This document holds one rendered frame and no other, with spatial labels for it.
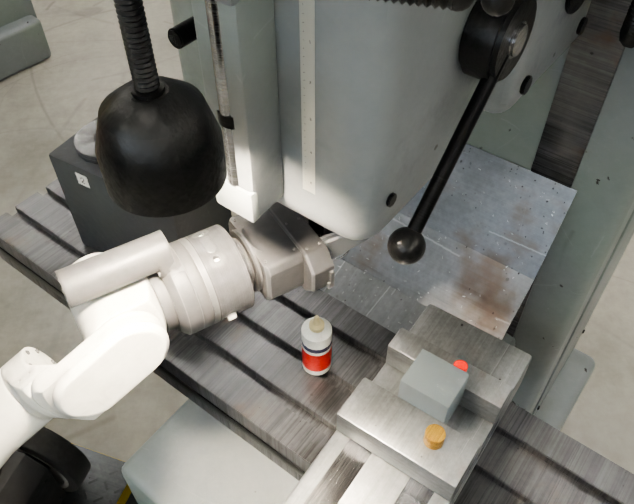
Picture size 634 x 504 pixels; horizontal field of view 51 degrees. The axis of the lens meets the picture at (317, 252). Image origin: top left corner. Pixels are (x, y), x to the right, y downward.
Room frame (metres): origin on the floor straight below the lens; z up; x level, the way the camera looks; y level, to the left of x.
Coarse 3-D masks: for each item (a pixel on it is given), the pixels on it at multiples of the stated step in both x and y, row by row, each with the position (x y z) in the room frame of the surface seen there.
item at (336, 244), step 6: (330, 234) 0.45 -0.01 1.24; (336, 234) 0.45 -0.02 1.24; (324, 240) 0.44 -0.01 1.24; (330, 240) 0.44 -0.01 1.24; (336, 240) 0.45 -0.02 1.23; (342, 240) 0.45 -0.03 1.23; (348, 240) 0.45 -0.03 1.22; (354, 240) 0.46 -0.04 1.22; (360, 240) 0.46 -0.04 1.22; (330, 246) 0.44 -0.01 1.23; (336, 246) 0.45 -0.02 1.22; (342, 246) 0.45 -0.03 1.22; (348, 246) 0.45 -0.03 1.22; (354, 246) 0.46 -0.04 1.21; (330, 252) 0.43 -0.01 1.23; (336, 252) 0.45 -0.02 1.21; (342, 252) 0.45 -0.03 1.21
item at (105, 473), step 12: (96, 456) 0.60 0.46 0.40; (108, 456) 0.60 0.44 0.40; (96, 468) 0.58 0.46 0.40; (108, 468) 0.58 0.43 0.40; (120, 468) 0.58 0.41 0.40; (84, 480) 0.55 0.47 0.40; (96, 480) 0.55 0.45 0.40; (108, 480) 0.55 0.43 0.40; (120, 480) 0.55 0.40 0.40; (72, 492) 0.53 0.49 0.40; (84, 492) 0.53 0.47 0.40; (96, 492) 0.53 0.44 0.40; (108, 492) 0.53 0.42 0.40; (120, 492) 0.53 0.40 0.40
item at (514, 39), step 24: (480, 0) 0.44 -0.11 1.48; (528, 0) 0.44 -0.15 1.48; (480, 24) 0.43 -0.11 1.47; (504, 24) 0.42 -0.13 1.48; (528, 24) 0.46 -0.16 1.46; (480, 48) 0.42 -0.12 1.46; (504, 48) 0.42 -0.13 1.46; (480, 72) 0.42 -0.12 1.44; (504, 72) 0.43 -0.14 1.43; (480, 96) 0.41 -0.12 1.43; (456, 144) 0.39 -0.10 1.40; (432, 192) 0.37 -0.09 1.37; (408, 240) 0.34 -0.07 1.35; (408, 264) 0.33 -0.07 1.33
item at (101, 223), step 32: (96, 128) 0.76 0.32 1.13; (64, 160) 0.71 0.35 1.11; (96, 160) 0.70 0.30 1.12; (64, 192) 0.72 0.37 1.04; (96, 192) 0.68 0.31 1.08; (96, 224) 0.69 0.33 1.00; (128, 224) 0.66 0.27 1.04; (160, 224) 0.63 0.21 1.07; (192, 224) 0.64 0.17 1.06; (224, 224) 0.70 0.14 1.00
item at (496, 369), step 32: (448, 320) 0.52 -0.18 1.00; (416, 352) 0.44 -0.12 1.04; (448, 352) 0.44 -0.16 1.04; (480, 352) 0.47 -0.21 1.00; (512, 352) 0.47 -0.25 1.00; (384, 384) 0.42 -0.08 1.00; (480, 384) 0.40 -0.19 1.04; (512, 384) 0.42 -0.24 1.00; (480, 416) 0.38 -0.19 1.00; (352, 448) 0.34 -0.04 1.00; (480, 448) 0.34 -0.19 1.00; (320, 480) 0.30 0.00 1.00; (352, 480) 0.30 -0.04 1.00; (384, 480) 0.30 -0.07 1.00
